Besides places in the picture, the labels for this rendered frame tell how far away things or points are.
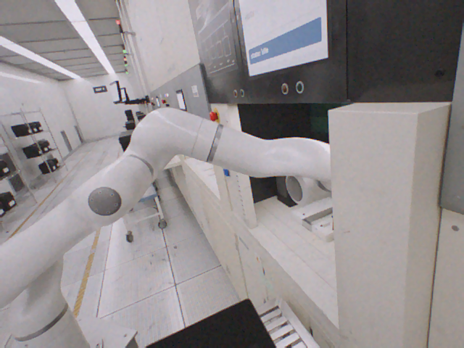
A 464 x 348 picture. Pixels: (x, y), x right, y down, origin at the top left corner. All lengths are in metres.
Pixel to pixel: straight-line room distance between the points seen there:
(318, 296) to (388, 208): 0.49
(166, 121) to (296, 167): 0.27
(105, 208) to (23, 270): 0.29
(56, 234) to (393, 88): 0.68
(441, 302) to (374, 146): 0.23
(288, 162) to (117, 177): 0.33
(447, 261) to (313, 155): 0.24
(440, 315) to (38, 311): 0.85
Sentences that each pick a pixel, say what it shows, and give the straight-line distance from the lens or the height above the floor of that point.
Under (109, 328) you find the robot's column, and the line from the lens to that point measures 1.08.
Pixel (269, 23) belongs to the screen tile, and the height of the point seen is 1.56.
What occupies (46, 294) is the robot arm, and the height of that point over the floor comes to 1.02.
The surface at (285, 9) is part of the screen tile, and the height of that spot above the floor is 1.56.
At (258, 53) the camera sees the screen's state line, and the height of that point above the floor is 1.51.
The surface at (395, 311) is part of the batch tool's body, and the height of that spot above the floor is 1.13.
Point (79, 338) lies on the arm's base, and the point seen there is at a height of 0.84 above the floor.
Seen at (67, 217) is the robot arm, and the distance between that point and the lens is 0.65.
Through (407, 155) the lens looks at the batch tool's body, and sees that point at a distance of 0.32.
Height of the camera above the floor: 1.46
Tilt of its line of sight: 20 degrees down
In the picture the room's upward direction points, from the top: 11 degrees counter-clockwise
